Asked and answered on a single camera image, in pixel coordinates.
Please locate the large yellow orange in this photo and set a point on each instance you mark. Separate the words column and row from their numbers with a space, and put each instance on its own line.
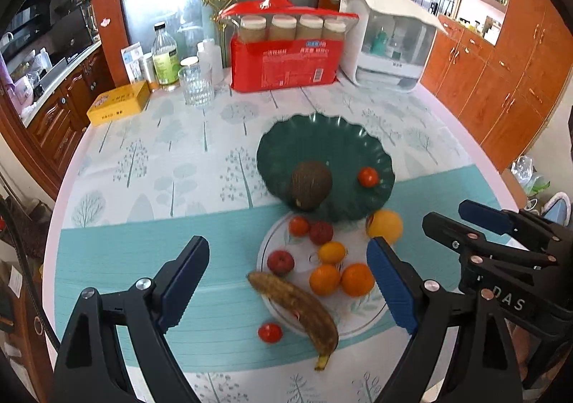
column 386, row 226

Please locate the small yellow orange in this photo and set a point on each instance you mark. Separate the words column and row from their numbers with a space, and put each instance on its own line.
column 331, row 252

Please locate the overripe brown banana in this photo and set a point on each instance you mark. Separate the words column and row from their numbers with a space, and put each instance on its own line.
column 300, row 309

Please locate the dark green scalloped plate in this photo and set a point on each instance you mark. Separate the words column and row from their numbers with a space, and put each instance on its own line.
column 322, row 143

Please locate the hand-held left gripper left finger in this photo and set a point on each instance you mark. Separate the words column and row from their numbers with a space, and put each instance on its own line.
column 183, row 291

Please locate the blue white carton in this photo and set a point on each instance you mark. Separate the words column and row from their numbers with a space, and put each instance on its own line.
column 132, row 62

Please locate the dark brown avocado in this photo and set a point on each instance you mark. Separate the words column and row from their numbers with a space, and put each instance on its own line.
column 311, row 186

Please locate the red tomato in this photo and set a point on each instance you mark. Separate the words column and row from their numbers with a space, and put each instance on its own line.
column 270, row 332
column 368, row 177
column 299, row 226

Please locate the white countertop cup cabinet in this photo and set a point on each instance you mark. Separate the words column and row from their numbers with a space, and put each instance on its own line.
column 385, row 27

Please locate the white plastic bottle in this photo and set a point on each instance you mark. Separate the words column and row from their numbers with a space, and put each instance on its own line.
column 210, row 58

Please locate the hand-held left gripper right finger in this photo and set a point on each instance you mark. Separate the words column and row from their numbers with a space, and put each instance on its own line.
column 391, row 286

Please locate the round white printed plate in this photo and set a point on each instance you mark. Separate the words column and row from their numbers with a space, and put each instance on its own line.
column 358, row 313

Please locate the dark red lychee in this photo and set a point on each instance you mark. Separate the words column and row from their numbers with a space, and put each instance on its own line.
column 280, row 262

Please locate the white lid jar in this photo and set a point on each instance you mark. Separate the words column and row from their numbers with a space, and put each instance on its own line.
column 254, row 29
column 311, row 28
column 335, row 30
column 283, row 28

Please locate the clear drinking glass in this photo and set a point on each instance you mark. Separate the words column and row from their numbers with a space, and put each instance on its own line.
column 196, row 85

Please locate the red plastic package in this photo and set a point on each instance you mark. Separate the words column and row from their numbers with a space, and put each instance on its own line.
column 286, row 67

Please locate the wooden kitchen cabinet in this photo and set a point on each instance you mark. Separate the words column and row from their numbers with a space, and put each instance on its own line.
column 62, row 112

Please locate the clear bottle green label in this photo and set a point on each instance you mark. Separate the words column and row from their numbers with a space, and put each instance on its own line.
column 165, row 62

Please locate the wooden wall cabinet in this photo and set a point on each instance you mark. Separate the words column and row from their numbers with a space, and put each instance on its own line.
column 506, row 85

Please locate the clear plastic bag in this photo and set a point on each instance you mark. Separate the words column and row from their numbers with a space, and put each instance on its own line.
column 530, row 174

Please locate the orange tangerine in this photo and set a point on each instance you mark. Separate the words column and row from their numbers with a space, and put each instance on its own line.
column 357, row 280
column 325, row 280

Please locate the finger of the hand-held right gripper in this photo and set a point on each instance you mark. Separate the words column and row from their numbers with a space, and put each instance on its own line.
column 447, row 230
column 485, row 217

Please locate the pink red lychee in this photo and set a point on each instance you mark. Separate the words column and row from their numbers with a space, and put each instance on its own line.
column 321, row 233

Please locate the yellow tin box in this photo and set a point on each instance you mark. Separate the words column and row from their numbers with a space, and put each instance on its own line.
column 118, row 103

